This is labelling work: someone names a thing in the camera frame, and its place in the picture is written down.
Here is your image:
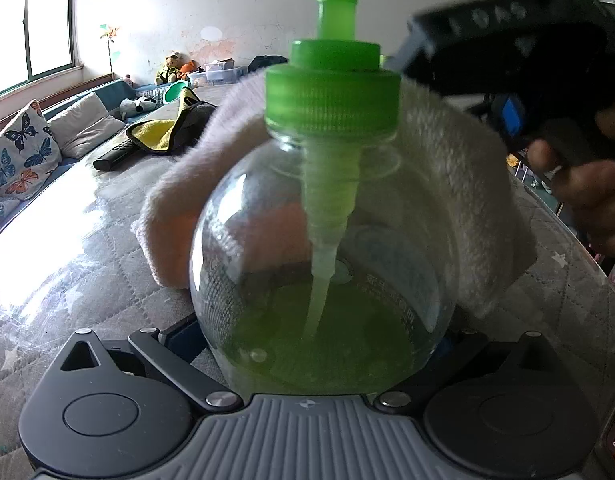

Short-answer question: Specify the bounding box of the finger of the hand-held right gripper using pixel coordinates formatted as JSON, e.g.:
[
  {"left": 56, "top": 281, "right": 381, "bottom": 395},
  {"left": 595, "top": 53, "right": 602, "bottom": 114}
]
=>
[
  {"left": 490, "top": 92, "right": 543, "bottom": 154},
  {"left": 384, "top": 1, "right": 519, "bottom": 94}
]

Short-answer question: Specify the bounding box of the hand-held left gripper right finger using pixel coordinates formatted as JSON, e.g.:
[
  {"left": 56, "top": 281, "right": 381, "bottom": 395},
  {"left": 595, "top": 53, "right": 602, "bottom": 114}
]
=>
[{"left": 375, "top": 327, "right": 558, "bottom": 411}]

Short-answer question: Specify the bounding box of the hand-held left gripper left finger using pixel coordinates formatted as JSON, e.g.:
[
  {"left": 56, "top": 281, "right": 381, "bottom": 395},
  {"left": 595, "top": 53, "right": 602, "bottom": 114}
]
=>
[{"left": 62, "top": 317, "right": 243, "bottom": 411}]

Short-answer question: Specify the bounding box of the pale pink towel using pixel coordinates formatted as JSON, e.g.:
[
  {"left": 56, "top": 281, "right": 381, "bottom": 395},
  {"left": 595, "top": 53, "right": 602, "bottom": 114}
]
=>
[{"left": 132, "top": 77, "right": 538, "bottom": 318}]

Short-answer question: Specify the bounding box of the clear pump bottle green liquid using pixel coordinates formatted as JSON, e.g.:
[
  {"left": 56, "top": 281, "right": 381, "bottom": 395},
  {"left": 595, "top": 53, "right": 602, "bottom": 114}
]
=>
[{"left": 189, "top": 0, "right": 462, "bottom": 396}]

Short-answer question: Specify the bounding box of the person's right hand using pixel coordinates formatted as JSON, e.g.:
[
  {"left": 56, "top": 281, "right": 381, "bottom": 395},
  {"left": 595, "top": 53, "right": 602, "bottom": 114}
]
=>
[{"left": 527, "top": 107, "right": 615, "bottom": 257}]

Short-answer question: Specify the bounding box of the black bag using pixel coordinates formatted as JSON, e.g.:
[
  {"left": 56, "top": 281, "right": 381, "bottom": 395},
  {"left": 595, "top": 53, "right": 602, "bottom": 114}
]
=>
[{"left": 248, "top": 54, "right": 288, "bottom": 73}]

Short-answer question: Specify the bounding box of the black remote control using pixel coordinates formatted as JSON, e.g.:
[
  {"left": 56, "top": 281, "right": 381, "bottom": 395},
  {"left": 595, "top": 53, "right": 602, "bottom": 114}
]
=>
[{"left": 92, "top": 141, "right": 136, "bottom": 171}]

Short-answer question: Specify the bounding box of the yellow grey microfiber cloth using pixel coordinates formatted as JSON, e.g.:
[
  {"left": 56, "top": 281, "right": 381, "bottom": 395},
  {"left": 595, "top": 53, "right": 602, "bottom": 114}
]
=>
[{"left": 125, "top": 87, "right": 218, "bottom": 156}]

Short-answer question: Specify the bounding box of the large clear storage box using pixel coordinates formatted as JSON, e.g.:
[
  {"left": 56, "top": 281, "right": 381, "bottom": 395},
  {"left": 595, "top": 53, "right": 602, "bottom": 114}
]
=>
[{"left": 189, "top": 69, "right": 248, "bottom": 87}]

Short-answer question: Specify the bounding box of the white pillow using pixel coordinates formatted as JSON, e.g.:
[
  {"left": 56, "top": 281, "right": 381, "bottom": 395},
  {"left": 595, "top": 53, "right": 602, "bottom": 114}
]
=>
[{"left": 48, "top": 92, "right": 126, "bottom": 161}]

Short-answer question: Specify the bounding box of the black white plush toy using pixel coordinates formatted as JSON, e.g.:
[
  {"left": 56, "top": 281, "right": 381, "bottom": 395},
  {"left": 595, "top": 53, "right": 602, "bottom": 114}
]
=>
[{"left": 119, "top": 96, "right": 161, "bottom": 121}]

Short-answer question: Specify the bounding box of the brown teddy bear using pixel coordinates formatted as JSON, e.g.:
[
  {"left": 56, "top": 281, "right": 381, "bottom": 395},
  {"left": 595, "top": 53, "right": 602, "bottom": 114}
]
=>
[{"left": 155, "top": 52, "right": 183, "bottom": 85}]

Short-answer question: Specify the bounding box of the colourful pinwheel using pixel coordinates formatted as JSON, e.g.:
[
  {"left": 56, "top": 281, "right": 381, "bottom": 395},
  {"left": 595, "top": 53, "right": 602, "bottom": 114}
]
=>
[{"left": 98, "top": 24, "right": 121, "bottom": 78}]

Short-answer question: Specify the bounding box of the window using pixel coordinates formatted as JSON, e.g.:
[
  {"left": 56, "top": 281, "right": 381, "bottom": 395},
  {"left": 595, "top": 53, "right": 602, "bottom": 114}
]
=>
[{"left": 0, "top": 0, "right": 76, "bottom": 103}]

